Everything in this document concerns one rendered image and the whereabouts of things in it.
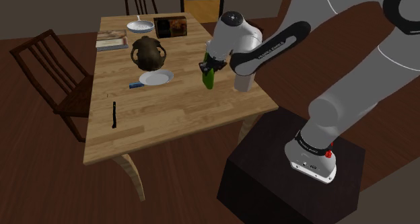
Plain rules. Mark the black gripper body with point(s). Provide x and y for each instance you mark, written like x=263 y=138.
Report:
x=211 y=66

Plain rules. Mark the green bottle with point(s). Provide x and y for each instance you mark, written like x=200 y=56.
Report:
x=208 y=79

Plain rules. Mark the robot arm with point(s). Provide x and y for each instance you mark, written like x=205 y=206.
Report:
x=347 y=85

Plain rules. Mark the light wooden table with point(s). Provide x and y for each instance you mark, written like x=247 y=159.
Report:
x=183 y=102

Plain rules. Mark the white plate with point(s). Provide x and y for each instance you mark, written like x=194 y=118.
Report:
x=157 y=77

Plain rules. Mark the yellow-brown door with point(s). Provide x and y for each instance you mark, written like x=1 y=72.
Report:
x=201 y=10

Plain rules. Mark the dark brown patterned box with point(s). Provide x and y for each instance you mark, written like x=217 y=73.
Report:
x=170 y=27

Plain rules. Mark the small blue box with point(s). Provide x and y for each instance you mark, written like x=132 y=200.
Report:
x=136 y=85

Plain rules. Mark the white frying pan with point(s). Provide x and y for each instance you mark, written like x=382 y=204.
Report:
x=141 y=26

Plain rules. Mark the dark wooden chair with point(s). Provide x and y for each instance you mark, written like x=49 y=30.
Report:
x=140 y=3
x=49 y=82

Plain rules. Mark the pale closed book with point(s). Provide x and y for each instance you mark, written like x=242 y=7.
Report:
x=111 y=39

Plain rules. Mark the thin black pen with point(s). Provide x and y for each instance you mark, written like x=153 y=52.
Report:
x=114 y=115

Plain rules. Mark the dark robot stand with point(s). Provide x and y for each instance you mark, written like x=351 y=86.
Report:
x=282 y=190

